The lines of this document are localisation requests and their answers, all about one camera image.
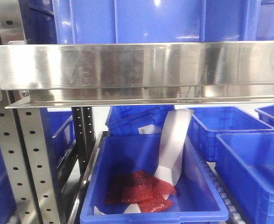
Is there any blue bin left shelf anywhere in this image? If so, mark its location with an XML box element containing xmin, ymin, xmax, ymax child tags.
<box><xmin>39</xmin><ymin>108</ymin><xmax>76</xmax><ymax>168</ymax></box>

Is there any stainless steel shelf rack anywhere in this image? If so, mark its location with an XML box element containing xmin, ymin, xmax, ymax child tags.
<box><xmin>0</xmin><ymin>0</ymin><xmax>274</xmax><ymax>224</ymax></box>

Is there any blue bin right front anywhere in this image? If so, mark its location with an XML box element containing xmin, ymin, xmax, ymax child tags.
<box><xmin>215</xmin><ymin>133</ymin><xmax>274</xmax><ymax>224</ymax></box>

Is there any white paper sheet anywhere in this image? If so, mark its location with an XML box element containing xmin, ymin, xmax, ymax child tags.
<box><xmin>99</xmin><ymin>109</ymin><xmax>193</xmax><ymax>213</ymax></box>

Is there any blue bin upper shelf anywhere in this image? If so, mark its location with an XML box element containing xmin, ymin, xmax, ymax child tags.
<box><xmin>52</xmin><ymin>0</ymin><xmax>261</xmax><ymax>44</ymax></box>

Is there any blue bin right rear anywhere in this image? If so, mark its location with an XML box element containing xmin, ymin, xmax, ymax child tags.
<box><xmin>188</xmin><ymin>106</ymin><xmax>274</xmax><ymax>162</ymax></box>

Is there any blue bin with red contents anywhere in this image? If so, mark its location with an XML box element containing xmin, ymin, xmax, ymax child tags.
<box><xmin>80</xmin><ymin>134</ymin><xmax>229</xmax><ymax>224</ymax></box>

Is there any blue bin shelf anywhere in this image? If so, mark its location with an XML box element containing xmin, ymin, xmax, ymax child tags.
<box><xmin>52</xmin><ymin>0</ymin><xmax>261</xmax><ymax>44</ymax></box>
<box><xmin>39</xmin><ymin>108</ymin><xmax>76</xmax><ymax>168</ymax></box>

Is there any red mesh bag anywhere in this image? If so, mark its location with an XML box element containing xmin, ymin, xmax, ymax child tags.
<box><xmin>105</xmin><ymin>170</ymin><xmax>176</xmax><ymax>213</ymax></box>

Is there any tilted blue bin behind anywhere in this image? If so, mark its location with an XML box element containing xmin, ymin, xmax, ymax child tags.
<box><xmin>105</xmin><ymin>105</ymin><xmax>175</xmax><ymax>136</ymax></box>

